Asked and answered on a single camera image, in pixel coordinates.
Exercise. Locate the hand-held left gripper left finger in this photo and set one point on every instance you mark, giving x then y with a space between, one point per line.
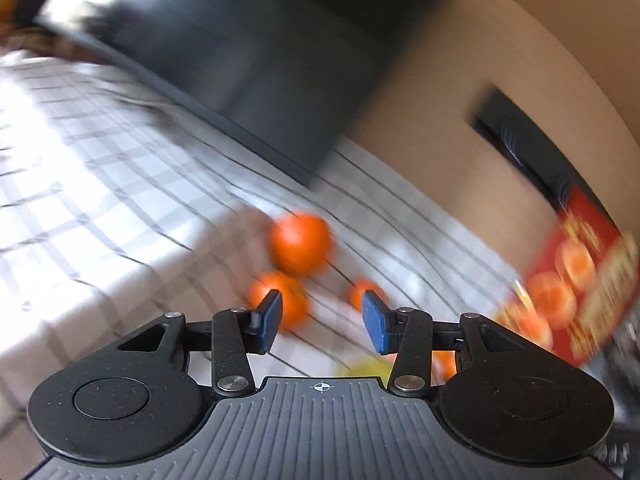
269 322

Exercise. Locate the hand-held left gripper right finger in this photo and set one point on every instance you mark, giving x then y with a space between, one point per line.
375 325

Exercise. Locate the green pear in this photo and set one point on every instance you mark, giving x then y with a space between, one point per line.
365 369

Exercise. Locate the large orange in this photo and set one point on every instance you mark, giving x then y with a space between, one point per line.
300 242

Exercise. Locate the small tangerine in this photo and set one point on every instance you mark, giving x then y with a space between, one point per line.
356 294

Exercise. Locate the white black-checked cloth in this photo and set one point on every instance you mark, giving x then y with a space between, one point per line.
100 185

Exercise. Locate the red printed food bag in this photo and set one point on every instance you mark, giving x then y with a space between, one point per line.
595 280

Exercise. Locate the dark monitor screen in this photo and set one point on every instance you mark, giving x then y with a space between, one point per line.
240 45

